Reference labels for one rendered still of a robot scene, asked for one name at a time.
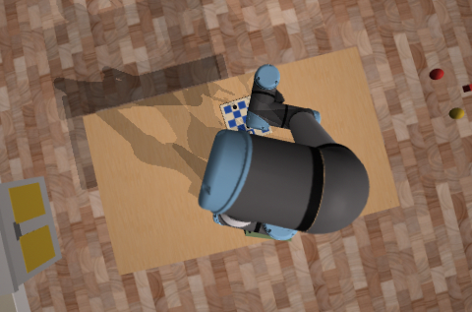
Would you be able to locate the blue and cream chessboard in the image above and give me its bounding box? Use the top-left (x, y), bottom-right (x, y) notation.
top-left (220, 96), bottom-right (272, 136)

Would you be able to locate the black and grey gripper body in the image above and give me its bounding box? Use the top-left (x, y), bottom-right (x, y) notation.
top-left (274, 90), bottom-right (285, 103)

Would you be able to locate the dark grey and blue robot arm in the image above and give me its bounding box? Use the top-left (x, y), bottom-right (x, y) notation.
top-left (198, 64), bottom-right (370, 240)

